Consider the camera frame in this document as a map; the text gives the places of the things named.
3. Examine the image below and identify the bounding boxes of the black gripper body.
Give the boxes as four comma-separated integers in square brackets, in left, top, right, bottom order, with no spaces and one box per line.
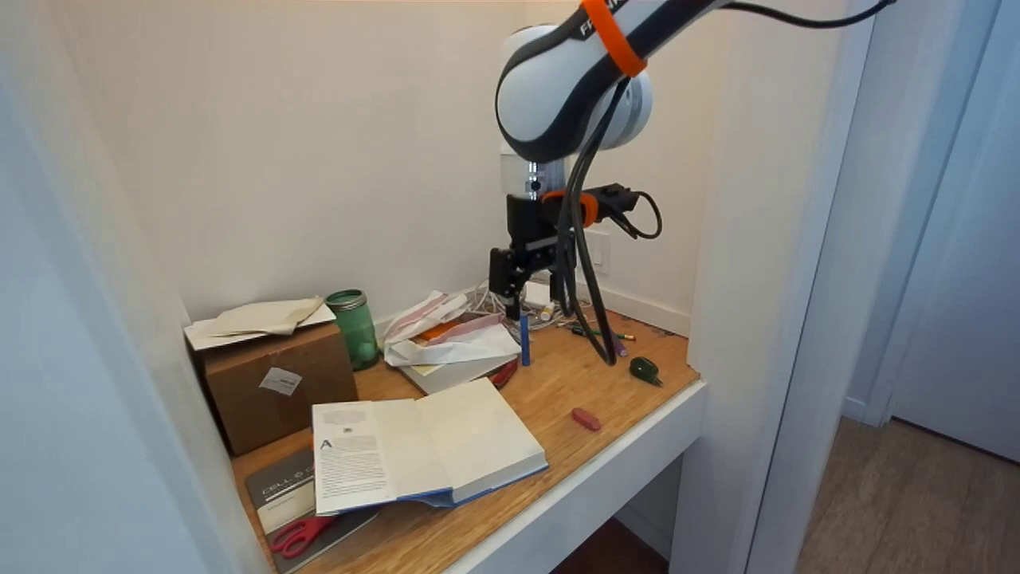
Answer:
[503,192,569,272]

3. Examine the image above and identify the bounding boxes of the small red rubber eraser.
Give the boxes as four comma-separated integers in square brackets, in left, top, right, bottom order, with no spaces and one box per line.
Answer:
[569,407,607,438]

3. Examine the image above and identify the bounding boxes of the small dark key fob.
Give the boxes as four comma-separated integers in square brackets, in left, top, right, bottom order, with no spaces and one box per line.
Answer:
[624,356,668,391]

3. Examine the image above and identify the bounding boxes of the green cup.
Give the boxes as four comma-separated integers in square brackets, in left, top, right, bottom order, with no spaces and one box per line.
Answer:
[323,289,386,373]

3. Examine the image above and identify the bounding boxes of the crumpled beige paper sheets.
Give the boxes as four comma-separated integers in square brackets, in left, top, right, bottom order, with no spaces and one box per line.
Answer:
[182,294,340,356]

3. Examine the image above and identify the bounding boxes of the brown cardboard box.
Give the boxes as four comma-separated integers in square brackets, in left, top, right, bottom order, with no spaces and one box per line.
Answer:
[194,322,365,460]

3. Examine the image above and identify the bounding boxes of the small grey striped notebook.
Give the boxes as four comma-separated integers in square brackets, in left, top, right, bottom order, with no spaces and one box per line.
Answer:
[244,449,323,537]

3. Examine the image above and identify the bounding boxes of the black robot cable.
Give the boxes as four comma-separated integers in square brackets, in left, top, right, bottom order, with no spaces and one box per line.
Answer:
[553,0,900,368]

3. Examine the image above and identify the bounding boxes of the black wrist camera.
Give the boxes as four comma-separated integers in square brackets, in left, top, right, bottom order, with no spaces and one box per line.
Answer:
[576,181,648,230]

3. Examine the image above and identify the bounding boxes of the orange cable strap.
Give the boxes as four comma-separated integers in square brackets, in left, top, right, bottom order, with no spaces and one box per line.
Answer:
[576,0,650,81]

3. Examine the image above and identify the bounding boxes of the red-handled scissors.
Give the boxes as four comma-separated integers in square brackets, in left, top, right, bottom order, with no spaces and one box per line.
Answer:
[268,513,340,566]

